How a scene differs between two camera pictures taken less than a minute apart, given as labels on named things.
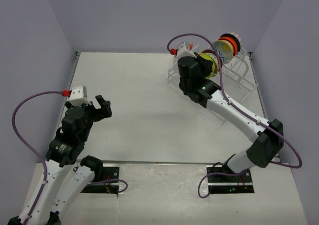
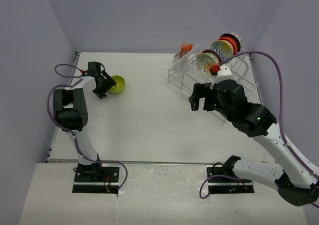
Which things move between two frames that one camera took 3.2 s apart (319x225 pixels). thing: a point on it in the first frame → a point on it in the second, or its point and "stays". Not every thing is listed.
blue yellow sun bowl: (226, 49) stays
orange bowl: (233, 43) stays
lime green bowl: (209, 57) → (120, 84)
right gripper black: (207, 65) → (202, 90)
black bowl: (236, 39) stays
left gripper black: (106, 111) → (108, 83)
